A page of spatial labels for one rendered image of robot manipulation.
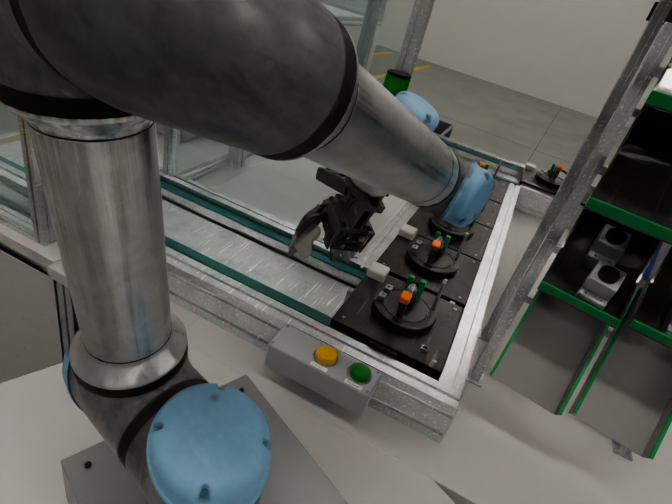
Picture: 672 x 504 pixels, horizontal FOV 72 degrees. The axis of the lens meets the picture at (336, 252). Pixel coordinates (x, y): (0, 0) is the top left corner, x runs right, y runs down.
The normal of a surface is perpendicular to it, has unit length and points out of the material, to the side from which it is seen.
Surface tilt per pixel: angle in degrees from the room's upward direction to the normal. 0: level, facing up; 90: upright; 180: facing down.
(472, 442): 0
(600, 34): 90
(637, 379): 45
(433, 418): 90
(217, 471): 8
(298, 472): 1
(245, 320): 90
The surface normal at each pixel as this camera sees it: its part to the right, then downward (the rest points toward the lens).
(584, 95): -0.47, 0.38
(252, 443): 0.31, -0.74
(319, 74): 0.71, 0.34
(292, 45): 0.63, 0.18
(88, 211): 0.11, 0.62
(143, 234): 0.83, 0.43
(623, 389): -0.23, -0.34
